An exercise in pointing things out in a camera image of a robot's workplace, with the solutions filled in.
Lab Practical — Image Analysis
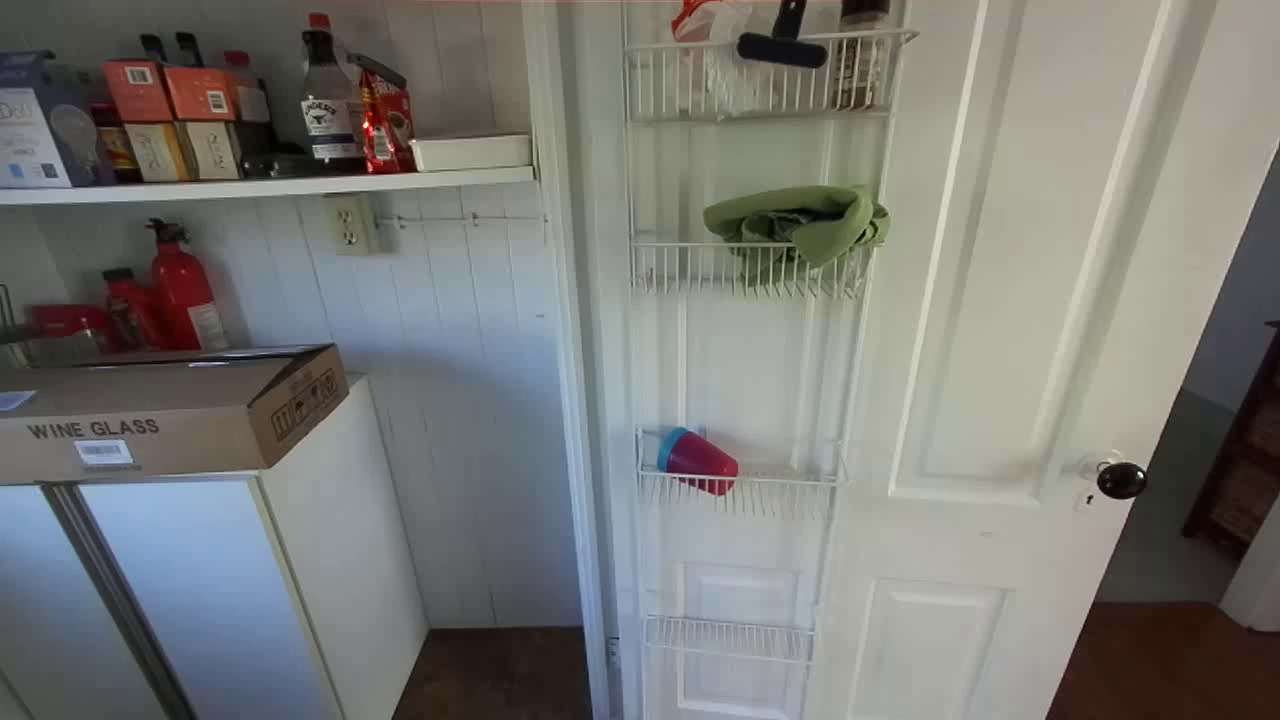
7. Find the red fire extinguisher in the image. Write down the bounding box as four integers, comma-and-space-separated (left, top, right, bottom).
140, 218, 232, 358

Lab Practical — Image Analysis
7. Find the small red canister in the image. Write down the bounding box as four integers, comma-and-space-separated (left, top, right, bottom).
99, 263, 164, 358

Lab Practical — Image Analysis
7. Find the black door knob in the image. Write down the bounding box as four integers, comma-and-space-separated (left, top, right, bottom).
1092, 455, 1152, 503

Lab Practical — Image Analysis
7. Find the white wall outlet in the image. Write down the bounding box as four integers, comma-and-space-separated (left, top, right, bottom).
323, 194, 402, 259

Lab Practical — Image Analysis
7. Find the white cabinet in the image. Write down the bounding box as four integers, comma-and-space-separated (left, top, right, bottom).
0, 375, 432, 720

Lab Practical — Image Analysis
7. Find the flat white box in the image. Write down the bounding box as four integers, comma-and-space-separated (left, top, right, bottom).
409, 130, 537, 175

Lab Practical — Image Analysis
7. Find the red and blue small item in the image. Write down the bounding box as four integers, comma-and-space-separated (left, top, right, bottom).
665, 428, 743, 501

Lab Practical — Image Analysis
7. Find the dark sauce bottle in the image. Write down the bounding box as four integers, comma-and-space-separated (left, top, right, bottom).
221, 49, 293, 181

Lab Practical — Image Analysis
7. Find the dark wooden furniture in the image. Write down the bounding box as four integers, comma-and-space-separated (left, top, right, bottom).
1182, 325, 1280, 564

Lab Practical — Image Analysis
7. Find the red and white package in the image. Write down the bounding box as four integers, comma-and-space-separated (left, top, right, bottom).
668, 0, 754, 115

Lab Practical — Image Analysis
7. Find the white wire door rack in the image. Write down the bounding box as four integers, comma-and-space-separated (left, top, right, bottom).
616, 0, 926, 720

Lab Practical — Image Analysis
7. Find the clear red-capped liquor bottle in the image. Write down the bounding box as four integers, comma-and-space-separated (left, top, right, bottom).
293, 10, 367, 175

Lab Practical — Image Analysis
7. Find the cardboard wine glass box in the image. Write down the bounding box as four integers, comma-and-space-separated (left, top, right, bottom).
0, 340, 354, 488

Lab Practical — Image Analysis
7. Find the green towel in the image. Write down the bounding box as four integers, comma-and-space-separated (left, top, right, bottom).
701, 181, 893, 276

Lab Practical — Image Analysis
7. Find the white wall shelf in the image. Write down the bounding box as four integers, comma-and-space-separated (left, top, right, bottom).
0, 166, 540, 211

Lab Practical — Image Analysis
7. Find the blue plastic cup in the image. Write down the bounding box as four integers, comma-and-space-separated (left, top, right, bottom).
649, 424, 691, 478

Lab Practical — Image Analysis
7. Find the grey plastic bag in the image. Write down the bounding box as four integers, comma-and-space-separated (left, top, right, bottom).
44, 63, 111, 187

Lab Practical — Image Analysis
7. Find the black handled brush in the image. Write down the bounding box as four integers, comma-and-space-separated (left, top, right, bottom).
737, 0, 833, 71

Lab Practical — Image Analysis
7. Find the red snack bag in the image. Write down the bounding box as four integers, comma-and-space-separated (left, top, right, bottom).
349, 51, 421, 181

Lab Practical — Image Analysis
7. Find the blue and white box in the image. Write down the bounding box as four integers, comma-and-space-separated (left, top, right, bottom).
0, 49, 76, 194

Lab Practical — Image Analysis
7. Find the flat red container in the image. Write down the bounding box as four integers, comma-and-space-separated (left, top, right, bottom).
25, 299, 115, 343

